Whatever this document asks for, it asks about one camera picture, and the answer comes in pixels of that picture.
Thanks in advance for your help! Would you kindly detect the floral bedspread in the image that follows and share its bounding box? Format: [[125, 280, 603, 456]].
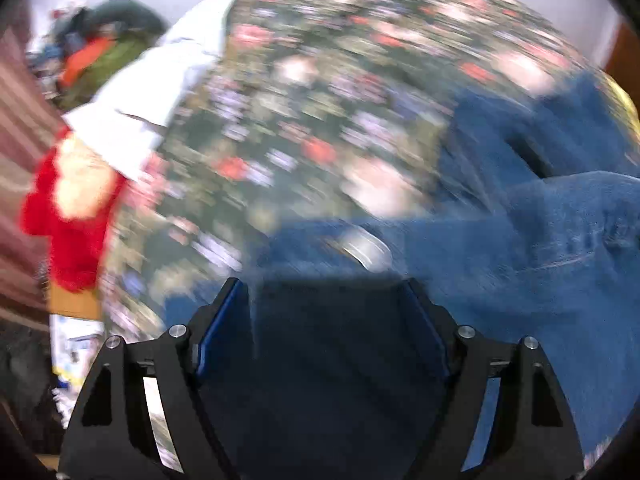
[[100, 0, 626, 331]]

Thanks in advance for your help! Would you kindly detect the yellow-green cloth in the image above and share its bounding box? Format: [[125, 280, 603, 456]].
[[607, 80, 640, 118]]

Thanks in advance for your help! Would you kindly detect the brown cardboard box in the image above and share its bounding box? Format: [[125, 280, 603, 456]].
[[47, 280, 101, 321]]

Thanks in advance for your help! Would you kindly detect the striped brown curtain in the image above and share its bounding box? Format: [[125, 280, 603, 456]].
[[0, 10, 66, 331]]

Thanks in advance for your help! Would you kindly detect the light blue shirt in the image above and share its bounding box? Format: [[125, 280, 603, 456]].
[[62, 0, 238, 181]]

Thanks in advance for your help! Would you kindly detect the red plush toy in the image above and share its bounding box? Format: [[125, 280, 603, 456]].
[[20, 130, 126, 293]]

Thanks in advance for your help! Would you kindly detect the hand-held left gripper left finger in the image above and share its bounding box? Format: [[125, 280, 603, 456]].
[[57, 277, 251, 480]]

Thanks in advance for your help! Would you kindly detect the grey plush pillow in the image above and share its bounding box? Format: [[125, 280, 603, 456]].
[[95, 0, 168, 41]]

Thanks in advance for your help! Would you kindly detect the green patterned box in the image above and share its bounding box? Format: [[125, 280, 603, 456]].
[[60, 35, 151, 111]]

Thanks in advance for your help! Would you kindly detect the blue denim jacket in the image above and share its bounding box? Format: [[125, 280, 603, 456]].
[[165, 70, 640, 480]]

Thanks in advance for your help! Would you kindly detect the orange box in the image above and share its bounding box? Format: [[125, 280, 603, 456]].
[[62, 37, 111, 86]]

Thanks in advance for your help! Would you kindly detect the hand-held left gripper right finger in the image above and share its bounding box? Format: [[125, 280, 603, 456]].
[[400, 277, 586, 480]]

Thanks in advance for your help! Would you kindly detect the wooden wardrobe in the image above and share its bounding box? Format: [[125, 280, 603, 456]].
[[605, 25, 640, 91]]

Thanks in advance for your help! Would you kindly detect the pile of books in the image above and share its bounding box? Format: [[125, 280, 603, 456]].
[[50, 315, 106, 388]]

